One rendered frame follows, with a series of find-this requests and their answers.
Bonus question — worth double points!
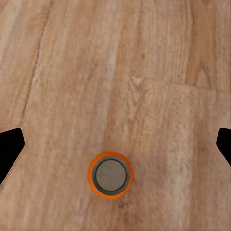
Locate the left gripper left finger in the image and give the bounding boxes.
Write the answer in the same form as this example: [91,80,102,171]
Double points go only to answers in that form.
[0,128,25,185]

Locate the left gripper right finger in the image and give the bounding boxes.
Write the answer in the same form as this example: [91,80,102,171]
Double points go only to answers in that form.
[216,128,231,166]

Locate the can of soda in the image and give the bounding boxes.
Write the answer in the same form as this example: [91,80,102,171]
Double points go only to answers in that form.
[87,152,133,200]

